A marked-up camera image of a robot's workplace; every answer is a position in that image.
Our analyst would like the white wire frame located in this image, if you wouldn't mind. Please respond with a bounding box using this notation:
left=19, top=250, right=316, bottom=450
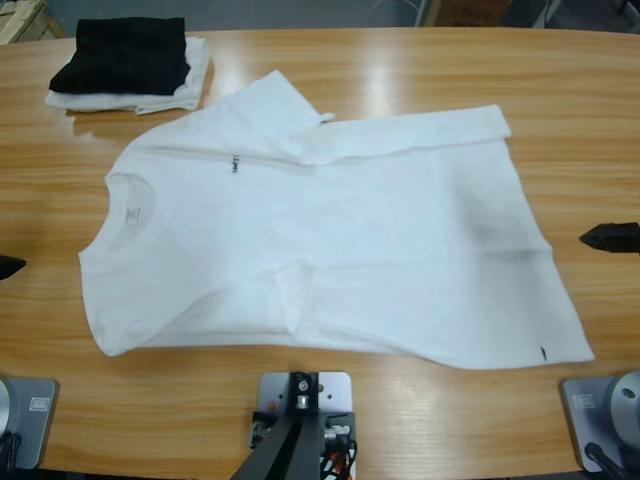
left=368, top=0, right=432, bottom=27

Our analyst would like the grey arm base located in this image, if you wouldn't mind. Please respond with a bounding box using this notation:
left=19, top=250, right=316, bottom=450
left=0, top=377, right=60, bottom=471
left=558, top=369, right=640, bottom=474

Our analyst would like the folded white garment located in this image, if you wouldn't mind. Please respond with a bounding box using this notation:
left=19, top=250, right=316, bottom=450
left=43, top=35, right=211, bottom=116

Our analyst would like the dark camera post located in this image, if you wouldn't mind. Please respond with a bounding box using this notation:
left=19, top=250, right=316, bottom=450
left=233, top=370, right=322, bottom=480

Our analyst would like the orange clamp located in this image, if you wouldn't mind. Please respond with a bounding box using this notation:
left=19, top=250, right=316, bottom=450
left=319, top=442, right=357, bottom=480

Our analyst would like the white mount plate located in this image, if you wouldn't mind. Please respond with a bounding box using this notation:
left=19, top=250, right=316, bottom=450
left=256, top=370, right=357, bottom=480

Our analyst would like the silver angle bracket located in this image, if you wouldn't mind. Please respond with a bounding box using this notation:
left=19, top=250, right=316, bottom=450
left=249, top=418, right=274, bottom=449
left=323, top=418, right=354, bottom=446

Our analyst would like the brown cardboard box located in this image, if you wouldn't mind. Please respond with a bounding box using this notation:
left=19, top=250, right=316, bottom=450
left=438, top=0, right=507, bottom=27

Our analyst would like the white t-shirt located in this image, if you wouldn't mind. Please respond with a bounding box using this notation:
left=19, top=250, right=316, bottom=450
left=77, top=69, right=597, bottom=372

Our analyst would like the light wooden pallet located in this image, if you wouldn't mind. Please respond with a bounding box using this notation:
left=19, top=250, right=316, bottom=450
left=0, top=0, right=67, bottom=46

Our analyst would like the folded black garment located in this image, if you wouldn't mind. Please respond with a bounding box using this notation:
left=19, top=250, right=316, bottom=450
left=48, top=16, right=192, bottom=97

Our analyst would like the black base cable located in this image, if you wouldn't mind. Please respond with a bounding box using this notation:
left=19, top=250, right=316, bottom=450
left=583, top=441, right=629, bottom=480
left=0, top=430, right=24, bottom=471

